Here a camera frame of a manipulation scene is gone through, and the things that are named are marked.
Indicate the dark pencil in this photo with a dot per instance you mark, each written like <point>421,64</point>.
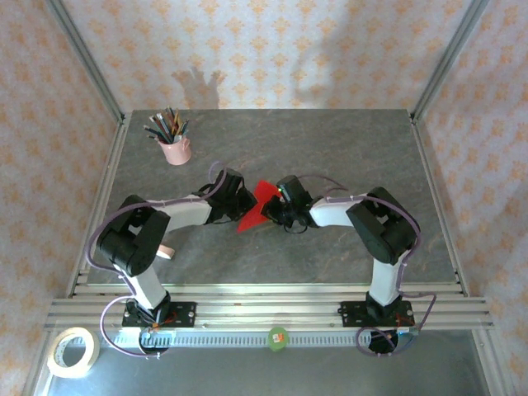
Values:
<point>156,134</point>
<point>183,129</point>

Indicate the red square paper sheet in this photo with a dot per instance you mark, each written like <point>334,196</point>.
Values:
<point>249,220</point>

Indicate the teal pencil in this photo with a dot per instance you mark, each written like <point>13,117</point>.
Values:
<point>171,123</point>

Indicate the yellow pencil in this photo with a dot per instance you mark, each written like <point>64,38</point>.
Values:
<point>177,122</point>

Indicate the aluminium side rail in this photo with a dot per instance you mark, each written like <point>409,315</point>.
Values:
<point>107,173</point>
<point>430,173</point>

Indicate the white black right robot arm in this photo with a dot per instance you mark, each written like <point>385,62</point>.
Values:
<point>383,280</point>

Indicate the wide aluminium frame rail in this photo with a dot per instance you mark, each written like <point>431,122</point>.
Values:
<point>268,313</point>

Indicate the pink eraser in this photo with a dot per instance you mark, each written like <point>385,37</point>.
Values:
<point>167,252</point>

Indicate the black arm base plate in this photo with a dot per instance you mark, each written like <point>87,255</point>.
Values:
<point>185,311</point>
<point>350,313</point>

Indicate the grey pencil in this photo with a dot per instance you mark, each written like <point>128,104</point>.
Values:
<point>160,128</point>

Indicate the pink mug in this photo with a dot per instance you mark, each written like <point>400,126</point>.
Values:
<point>177,152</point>

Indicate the narrow aluminium frame rail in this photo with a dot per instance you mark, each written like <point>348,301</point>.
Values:
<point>268,290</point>

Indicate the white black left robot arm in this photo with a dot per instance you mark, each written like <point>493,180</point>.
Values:
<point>144,284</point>

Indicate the cream masking tape roll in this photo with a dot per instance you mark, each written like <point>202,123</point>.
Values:
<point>53,363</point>

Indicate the aluminium frame post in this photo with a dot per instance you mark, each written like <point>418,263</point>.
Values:
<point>449,53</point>
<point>84,53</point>

